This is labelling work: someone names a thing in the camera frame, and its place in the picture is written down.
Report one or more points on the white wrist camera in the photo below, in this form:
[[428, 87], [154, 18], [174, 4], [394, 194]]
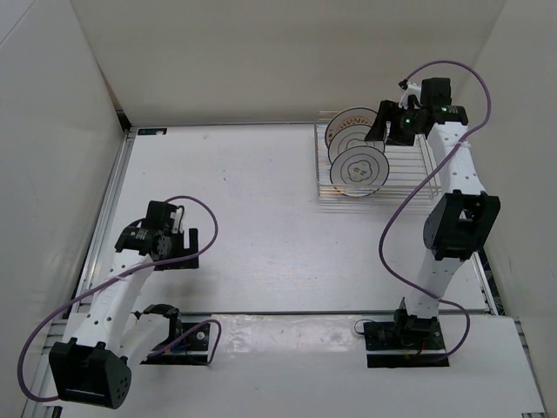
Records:
[[411, 94], [178, 217]]

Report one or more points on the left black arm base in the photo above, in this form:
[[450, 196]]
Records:
[[188, 343]]

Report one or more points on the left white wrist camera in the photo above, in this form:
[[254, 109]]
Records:
[[178, 217]]

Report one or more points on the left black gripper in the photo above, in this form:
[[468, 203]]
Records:
[[179, 238]]

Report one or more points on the metal wire dish rack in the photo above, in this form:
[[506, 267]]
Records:
[[409, 165]]

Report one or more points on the blue table label sticker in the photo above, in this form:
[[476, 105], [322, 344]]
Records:
[[152, 132]]

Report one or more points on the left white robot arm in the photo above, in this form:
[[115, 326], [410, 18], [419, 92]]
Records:
[[94, 366]]

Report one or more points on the orange sunburst pattern plate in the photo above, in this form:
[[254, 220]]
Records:
[[358, 115]]

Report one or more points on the white green-rimmed plate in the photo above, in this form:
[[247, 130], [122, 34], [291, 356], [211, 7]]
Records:
[[359, 171], [349, 137]]

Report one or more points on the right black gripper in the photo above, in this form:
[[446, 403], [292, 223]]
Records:
[[390, 111]]

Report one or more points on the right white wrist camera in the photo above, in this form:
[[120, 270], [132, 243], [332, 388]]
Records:
[[411, 94]]

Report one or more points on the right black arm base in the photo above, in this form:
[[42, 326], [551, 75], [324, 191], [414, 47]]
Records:
[[404, 341]]

